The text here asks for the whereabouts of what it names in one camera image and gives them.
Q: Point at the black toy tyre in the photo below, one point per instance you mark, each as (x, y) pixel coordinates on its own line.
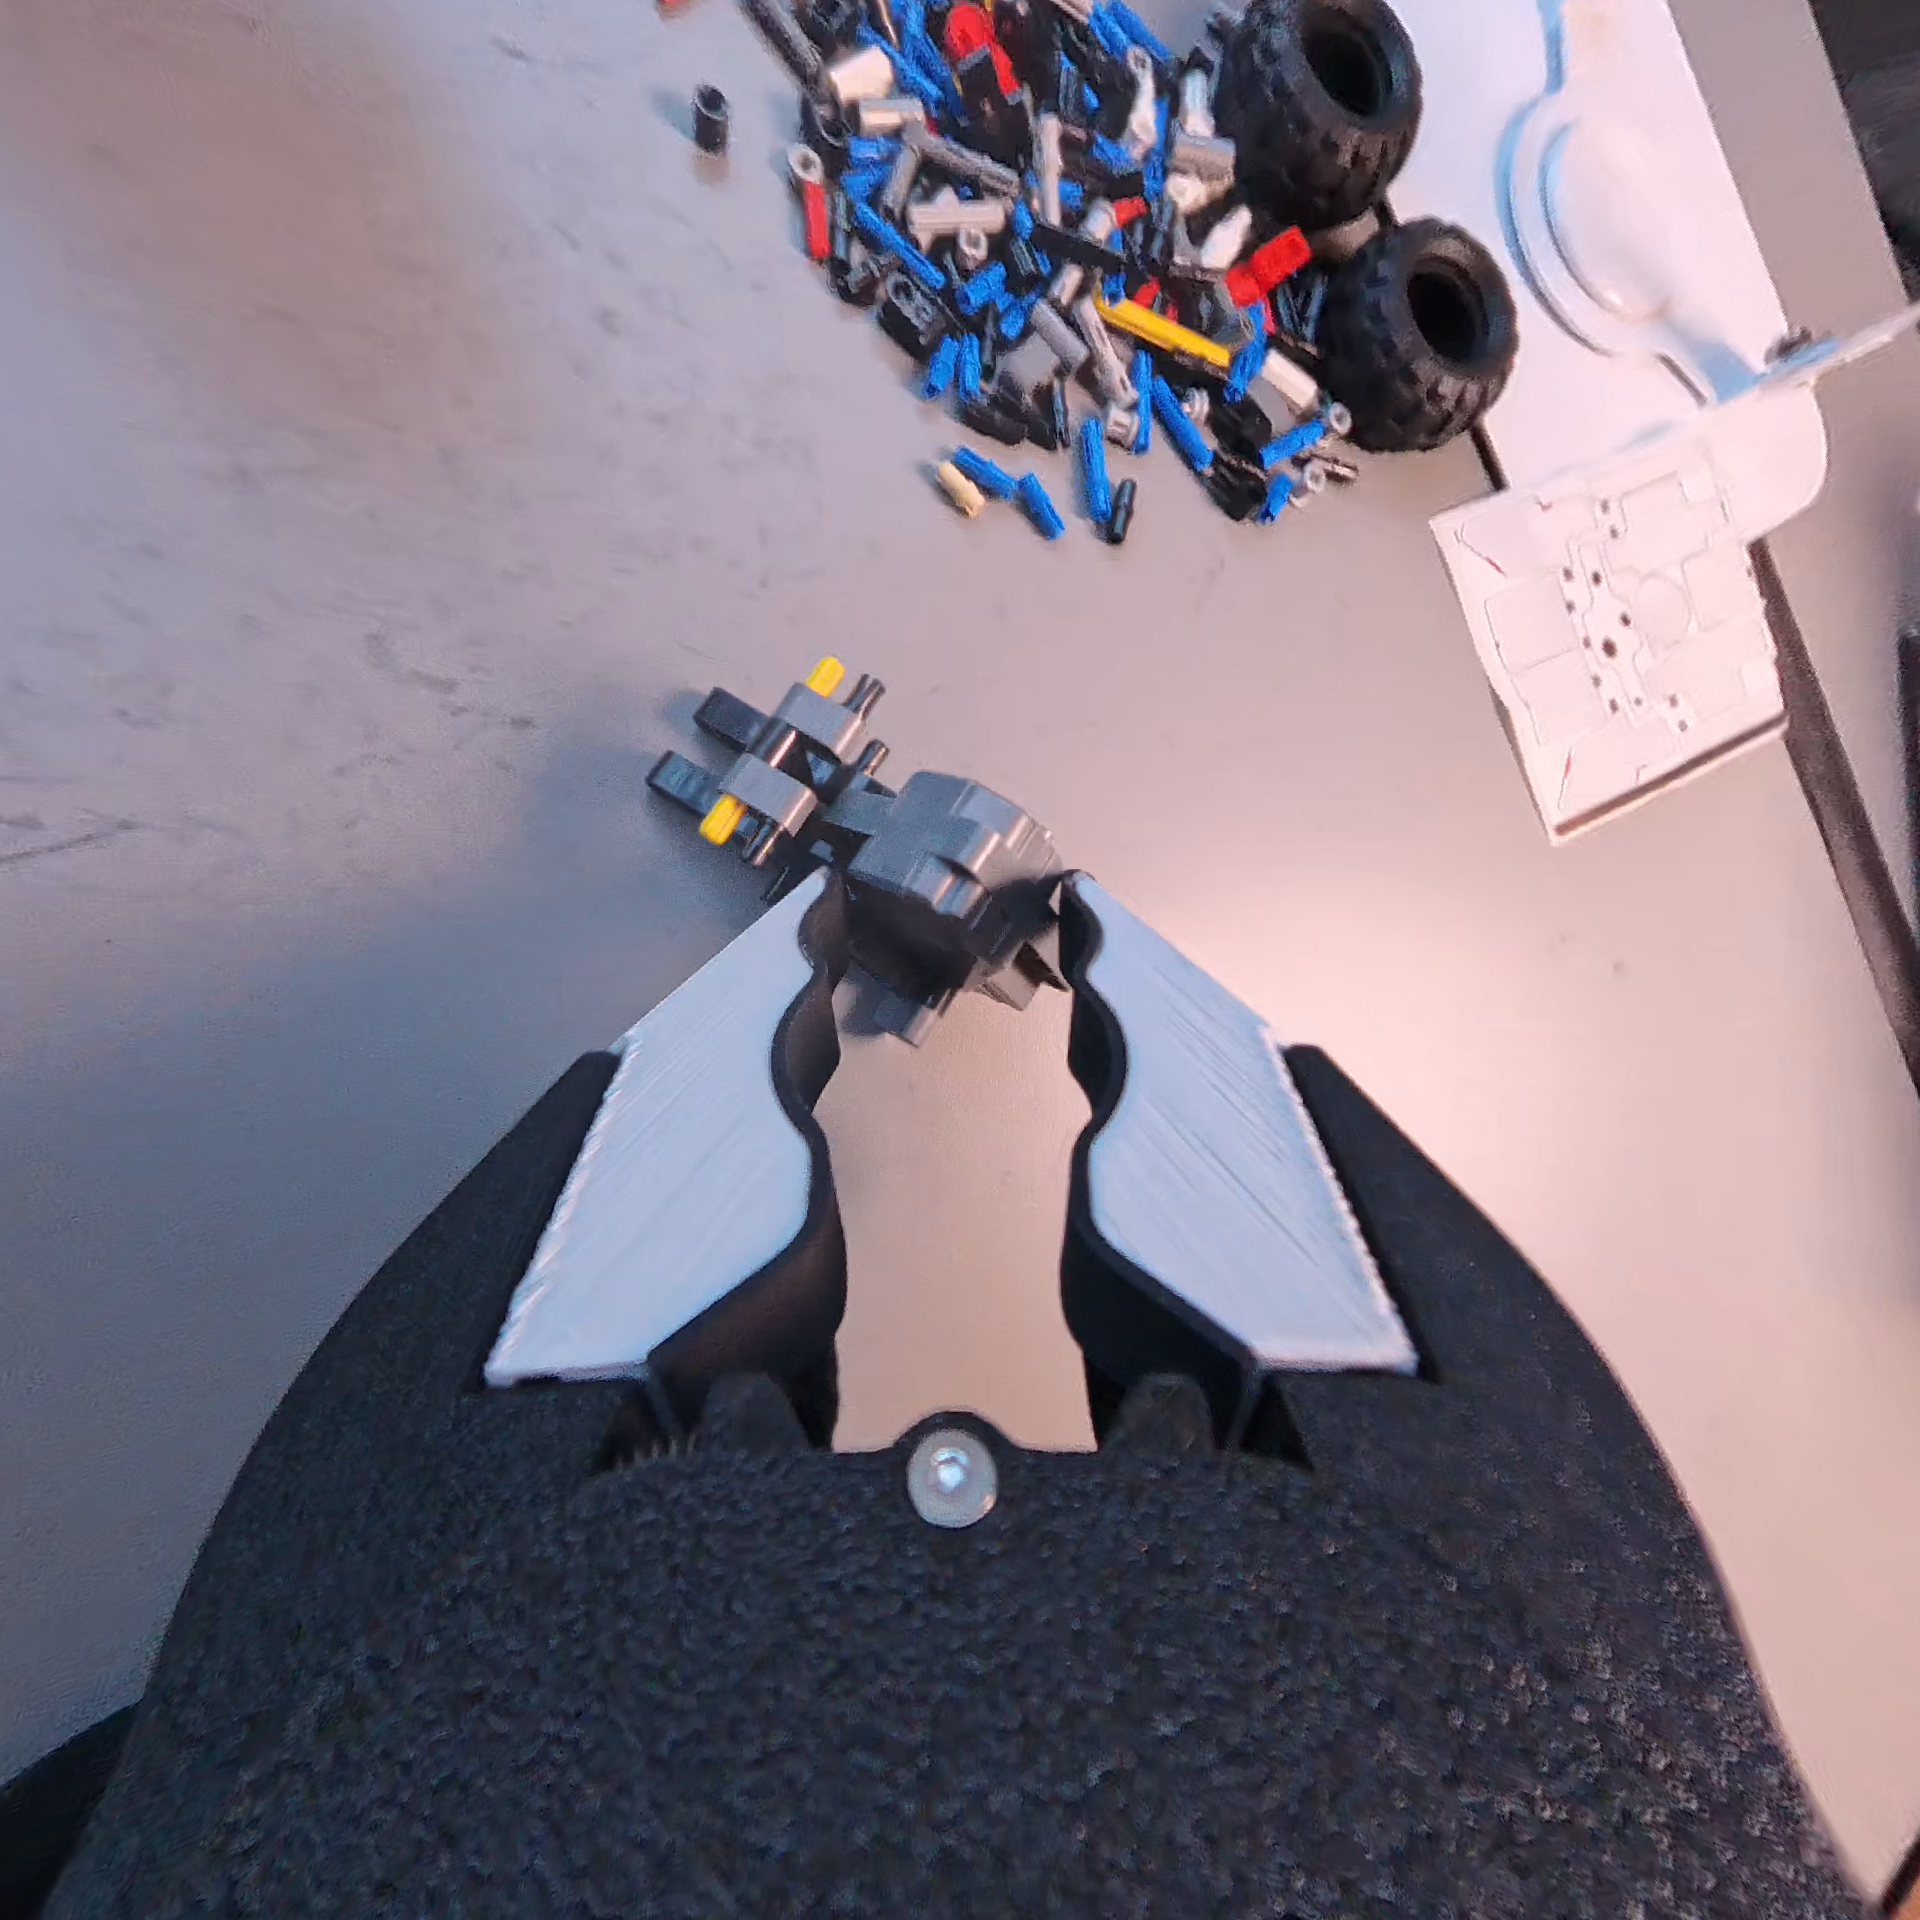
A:
(1420, 331)
(1321, 105)

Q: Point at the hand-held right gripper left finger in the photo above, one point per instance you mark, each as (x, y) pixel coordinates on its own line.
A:
(674, 1200)

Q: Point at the grey motor block assembly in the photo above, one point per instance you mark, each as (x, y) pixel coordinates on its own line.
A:
(930, 871)

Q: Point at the white book stand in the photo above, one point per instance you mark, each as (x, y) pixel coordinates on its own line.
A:
(1680, 211)

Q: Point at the pile of small building bricks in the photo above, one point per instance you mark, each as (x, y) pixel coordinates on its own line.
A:
(1052, 270)

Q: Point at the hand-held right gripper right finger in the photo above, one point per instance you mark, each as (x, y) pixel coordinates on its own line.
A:
(1229, 1200)

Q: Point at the clear sticker sheet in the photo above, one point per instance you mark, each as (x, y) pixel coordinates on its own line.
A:
(1621, 632)

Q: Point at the grey desk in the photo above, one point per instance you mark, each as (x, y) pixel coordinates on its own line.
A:
(361, 451)

